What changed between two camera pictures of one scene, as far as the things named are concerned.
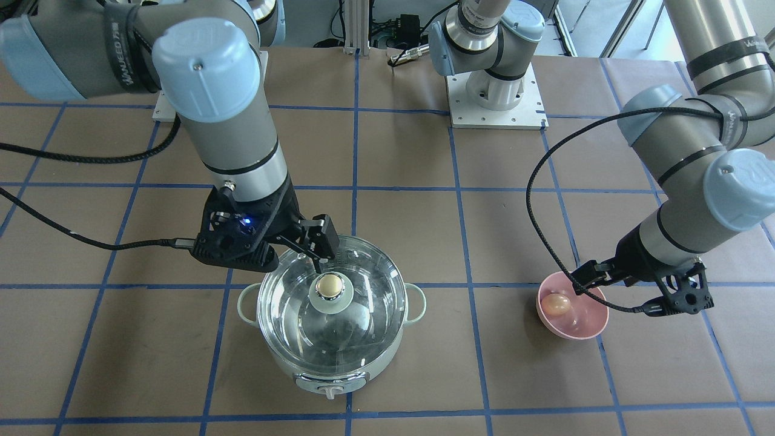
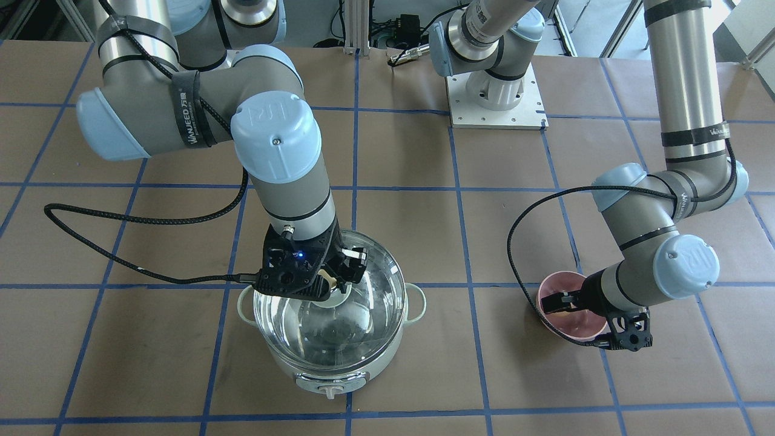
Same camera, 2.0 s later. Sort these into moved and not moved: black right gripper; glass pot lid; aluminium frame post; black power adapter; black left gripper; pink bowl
Moved: black right gripper; black left gripper
Not moved: pink bowl; black power adapter; aluminium frame post; glass pot lid
